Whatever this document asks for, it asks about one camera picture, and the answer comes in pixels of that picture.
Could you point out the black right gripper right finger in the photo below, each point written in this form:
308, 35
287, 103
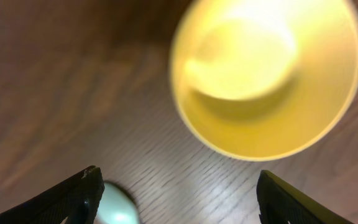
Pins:
281, 203

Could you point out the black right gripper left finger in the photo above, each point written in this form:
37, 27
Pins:
74, 200

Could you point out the yellow plastic bowl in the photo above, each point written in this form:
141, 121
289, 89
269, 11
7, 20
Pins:
263, 80

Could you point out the mint green plastic spoon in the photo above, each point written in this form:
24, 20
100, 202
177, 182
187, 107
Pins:
116, 206

